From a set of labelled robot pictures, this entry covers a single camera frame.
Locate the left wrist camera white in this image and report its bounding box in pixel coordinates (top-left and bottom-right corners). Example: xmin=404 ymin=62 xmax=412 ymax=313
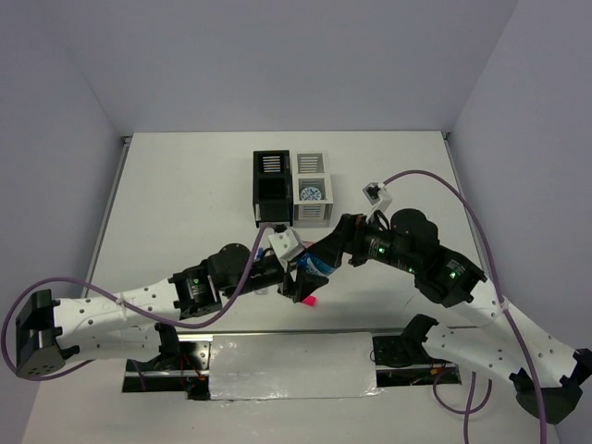
xmin=268 ymin=228 xmax=305 ymax=262

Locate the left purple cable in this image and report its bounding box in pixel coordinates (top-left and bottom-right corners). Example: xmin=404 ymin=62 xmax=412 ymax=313
xmin=0 ymin=223 xmax=278 ymax=394

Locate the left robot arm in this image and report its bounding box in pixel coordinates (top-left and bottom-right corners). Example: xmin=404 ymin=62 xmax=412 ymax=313
xmin=1 ymin=240 xmax=338 ymax=381

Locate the white organizer container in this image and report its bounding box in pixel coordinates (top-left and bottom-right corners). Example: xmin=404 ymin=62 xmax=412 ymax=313
xmin=291 ymin=152 xmax=334 ymax=228

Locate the blue slime jar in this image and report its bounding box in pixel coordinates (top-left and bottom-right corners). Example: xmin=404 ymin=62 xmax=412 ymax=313
xmin=300 ymin=186 xmax=323 ymax=202
xmin=298 ymin=253 xmax=335 ymax=278

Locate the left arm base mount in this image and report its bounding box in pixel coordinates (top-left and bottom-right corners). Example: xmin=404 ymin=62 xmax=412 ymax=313
xmin=122 ymin=323 xmax=213 ymax=401

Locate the black organizer container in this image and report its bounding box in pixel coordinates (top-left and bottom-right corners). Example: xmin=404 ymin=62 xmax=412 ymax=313
xmin=253 ymin=150 xmax=294 ymax=227

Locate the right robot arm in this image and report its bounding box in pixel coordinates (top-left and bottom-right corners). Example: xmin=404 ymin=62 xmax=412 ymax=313
xmin=298 ymin=208 xmax=591 ymax=425

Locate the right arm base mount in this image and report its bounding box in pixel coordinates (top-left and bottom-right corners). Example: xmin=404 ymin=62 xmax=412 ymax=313
xmin=368 ymin=332 xmax=461 ymax=389

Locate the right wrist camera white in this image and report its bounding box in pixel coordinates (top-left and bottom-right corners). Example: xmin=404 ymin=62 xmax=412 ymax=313
xmin=363 ymin=182 xmax=392 ymax=219

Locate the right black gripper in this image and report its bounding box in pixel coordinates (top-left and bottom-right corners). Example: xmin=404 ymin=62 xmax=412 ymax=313
xmin=306 ymin=210 xmax=417 ymax=273

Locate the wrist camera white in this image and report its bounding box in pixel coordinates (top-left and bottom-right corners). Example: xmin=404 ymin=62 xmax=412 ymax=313
xmin=268 ymin=228 xmax=305 ymax=262
xmin=363 ymin=182 xmax=392 ymax=219

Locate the pink highlighter marker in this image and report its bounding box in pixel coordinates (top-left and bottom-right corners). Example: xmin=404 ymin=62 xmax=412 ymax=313
xmin=302 ymin=296 xmax=317 ymax=307

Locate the silver tape cover panel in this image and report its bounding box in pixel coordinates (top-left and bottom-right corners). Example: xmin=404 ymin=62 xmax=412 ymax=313
xmin=209 ymin=333 xmax=379 ymax=401

